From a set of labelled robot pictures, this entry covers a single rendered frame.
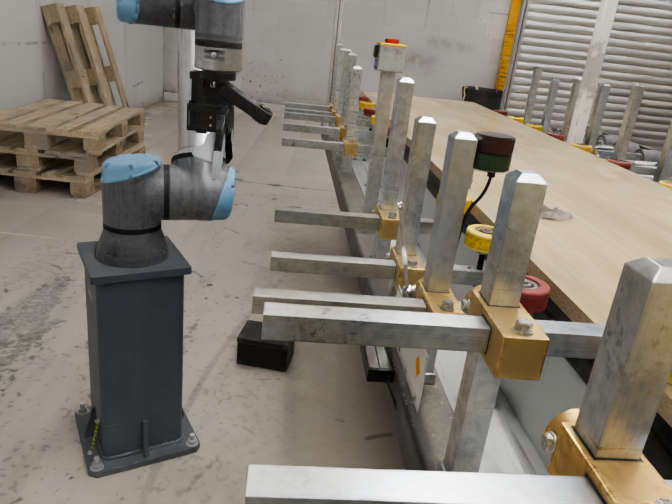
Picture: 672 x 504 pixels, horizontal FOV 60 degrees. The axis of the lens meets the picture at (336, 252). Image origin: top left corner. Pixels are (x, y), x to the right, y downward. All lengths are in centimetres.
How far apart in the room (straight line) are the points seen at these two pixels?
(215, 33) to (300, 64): 760
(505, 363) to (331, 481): 28
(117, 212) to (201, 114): 49
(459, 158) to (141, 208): 95
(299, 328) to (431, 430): 37
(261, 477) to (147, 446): 147
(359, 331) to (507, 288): 18
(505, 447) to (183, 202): 99
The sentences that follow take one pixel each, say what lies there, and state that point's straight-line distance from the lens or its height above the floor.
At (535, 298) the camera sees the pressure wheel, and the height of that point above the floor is 90.
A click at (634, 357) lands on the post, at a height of 106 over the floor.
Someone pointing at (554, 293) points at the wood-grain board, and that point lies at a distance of 100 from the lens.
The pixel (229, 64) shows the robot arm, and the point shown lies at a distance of 118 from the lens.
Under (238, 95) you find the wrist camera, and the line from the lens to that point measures 120.
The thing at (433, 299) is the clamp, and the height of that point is 87.
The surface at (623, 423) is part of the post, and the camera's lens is 48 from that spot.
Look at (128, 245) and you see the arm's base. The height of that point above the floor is 66.
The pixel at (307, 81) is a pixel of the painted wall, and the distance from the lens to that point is 877.
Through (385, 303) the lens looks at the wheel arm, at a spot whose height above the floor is 86.
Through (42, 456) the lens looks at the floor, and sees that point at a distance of 199.
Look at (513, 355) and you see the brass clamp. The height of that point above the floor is 95.
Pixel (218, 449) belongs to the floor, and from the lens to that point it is 194.
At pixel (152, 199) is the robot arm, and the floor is 78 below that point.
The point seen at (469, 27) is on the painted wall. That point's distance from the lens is 891.
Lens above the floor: 124
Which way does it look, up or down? 21 degrees down
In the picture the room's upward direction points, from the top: 7 degrees clockwise
